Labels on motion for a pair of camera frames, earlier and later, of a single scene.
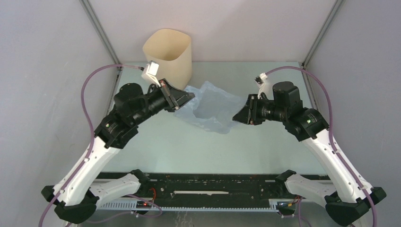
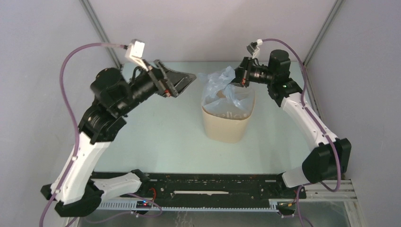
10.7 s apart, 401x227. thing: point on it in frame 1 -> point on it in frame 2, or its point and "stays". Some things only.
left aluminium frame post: [97, 25] stays
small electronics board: [143, 205] stays
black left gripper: [178, 98] -> [169, 82]
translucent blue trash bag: [212, 109] -> [221, 98]
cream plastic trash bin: [171, 50] -> [224, 130]
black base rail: [212, 187] stays
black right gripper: [248, 114] -> [242, 73]
